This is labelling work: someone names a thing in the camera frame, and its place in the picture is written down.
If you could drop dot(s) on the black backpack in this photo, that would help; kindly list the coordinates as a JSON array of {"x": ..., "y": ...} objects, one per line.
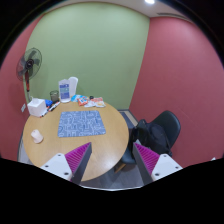
[{"x": 150, "y": 135}]

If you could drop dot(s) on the dark green cup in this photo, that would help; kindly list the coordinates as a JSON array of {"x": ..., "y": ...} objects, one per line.
[{"x": 54, "y": 95}]

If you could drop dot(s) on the clear plastic water jug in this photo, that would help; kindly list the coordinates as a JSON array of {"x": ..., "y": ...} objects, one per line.
[{"x": 67, "y": 89}]

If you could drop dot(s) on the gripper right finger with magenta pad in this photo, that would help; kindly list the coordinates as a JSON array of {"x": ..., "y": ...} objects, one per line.
[{"x": 153, "y": 166}]

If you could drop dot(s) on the round wooden table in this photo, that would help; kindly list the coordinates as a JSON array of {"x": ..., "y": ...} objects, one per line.
[{"x": 107, "y": 149}]

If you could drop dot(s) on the black chair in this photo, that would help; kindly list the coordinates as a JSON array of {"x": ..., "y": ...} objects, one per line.
[{"x": 171, "y": 125}]

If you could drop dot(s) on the black red marker pen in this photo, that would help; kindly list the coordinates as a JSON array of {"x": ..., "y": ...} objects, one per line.
[{"x": 54, "y": 106}]

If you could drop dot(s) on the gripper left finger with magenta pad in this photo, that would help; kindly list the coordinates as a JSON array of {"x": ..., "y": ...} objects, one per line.
[{"x": 70, "y": 166}]

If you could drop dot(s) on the black standing fan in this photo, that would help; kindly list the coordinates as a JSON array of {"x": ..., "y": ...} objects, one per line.
[{"x": 28, "y": 66}]

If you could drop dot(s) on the white wall socket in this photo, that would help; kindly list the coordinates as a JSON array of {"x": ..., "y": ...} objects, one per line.
[{"x": 23, "y": 107}]

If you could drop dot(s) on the blue patterned mouse pad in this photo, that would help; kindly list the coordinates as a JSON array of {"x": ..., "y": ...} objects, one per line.
[{"x": 80, "y": 124}]

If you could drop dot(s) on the orange snack packet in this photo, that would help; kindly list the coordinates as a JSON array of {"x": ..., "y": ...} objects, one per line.
[{"x": 83, "y": 101}]

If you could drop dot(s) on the white tissue box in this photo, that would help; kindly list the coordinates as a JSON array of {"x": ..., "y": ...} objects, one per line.
[{"x": 37, "y": 107}]

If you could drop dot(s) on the blue snack packet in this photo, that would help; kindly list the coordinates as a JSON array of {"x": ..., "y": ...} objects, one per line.
[{"x": 75, "y": 98}]

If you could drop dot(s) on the ceiling light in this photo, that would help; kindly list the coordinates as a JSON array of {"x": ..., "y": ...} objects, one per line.
[{"x": 150, "y": 1}]

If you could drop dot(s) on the white snack packet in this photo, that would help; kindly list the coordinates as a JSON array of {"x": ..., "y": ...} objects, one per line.
[{"x": 95, "y": 102}]

